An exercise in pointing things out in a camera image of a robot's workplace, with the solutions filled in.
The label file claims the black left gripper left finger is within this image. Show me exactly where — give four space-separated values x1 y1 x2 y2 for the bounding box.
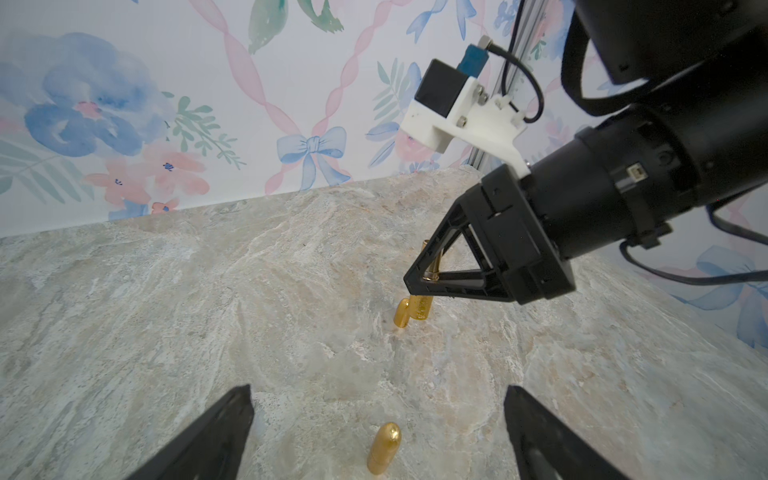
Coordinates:
129 384 255 479

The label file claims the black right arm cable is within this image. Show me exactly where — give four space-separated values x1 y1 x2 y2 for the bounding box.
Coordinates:
485 0 768 287

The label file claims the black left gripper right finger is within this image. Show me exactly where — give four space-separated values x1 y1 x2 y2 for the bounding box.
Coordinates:
504 385 626 479

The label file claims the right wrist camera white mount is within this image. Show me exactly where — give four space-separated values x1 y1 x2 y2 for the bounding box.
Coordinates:
399 35 532 179

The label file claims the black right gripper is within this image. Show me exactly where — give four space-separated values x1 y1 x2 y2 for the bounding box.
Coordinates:
404 108 696 304

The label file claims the aluminium corner post right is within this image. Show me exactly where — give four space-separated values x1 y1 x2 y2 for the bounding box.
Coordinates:
466 0 550 175

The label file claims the gold lipstick tube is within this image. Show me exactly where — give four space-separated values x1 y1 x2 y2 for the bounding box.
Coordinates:
407 239 442 322

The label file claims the gold lipstick cap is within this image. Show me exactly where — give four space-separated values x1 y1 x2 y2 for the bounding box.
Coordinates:
393 297 411 329

